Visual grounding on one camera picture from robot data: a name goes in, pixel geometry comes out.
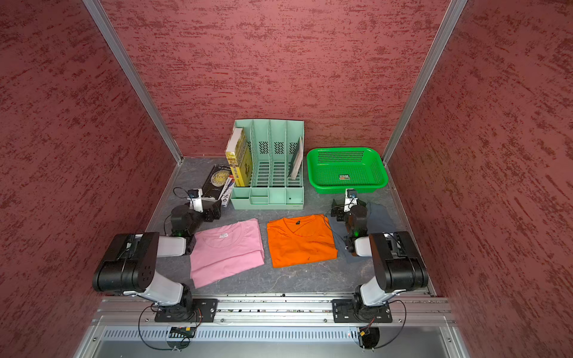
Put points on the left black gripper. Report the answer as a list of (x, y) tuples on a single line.
[(211, 209)]

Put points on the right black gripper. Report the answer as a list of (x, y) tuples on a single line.
[(339, 211)]

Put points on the pink t-shirt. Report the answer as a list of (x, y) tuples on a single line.
[(226, 251)]

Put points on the green plastic basket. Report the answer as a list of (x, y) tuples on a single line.
[(334, 170)]

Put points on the orange t-shirt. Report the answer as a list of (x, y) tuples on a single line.
[(301, 240)]

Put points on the grey-blue t-shirt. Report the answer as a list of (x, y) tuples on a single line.
[(378, 220)]

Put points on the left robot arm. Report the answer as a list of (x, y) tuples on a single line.
[(128, 267)]

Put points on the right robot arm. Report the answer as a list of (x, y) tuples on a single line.
[(398, 266)]

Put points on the white red blue booklet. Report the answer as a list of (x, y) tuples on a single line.
[(227, 190)]

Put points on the black book with gold emblem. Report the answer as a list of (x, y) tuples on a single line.
[(216, 181)]

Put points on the thin book in organizer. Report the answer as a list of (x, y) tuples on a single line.
[(297, 159)]

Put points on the yellow book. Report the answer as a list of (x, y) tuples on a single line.
[(239, 157)]

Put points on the mint green file organizer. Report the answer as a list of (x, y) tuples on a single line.
[(274, 144)]

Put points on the white perforated vent strip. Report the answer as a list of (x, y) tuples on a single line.
[(236, 334)]

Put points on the left corner aluminium profile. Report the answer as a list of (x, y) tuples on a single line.
[(104, 25)]

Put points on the corner aluminium profile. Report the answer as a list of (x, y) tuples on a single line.
[(444, 32), (104, 25)]

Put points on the right corner aluminium profile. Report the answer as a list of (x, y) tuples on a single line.
[(444, 32)]

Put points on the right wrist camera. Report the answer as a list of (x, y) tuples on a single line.
[(351, 197)]

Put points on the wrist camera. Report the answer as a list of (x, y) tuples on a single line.
[(195, 198), (351, 197)]

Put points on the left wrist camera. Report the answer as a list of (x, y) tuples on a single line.
[(195, 198)]

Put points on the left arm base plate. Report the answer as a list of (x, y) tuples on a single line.
[(203, 309)]

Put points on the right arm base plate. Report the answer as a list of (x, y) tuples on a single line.
[(350, 311)]

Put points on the aluminium front rail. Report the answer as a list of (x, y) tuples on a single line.
[(299, 310)]

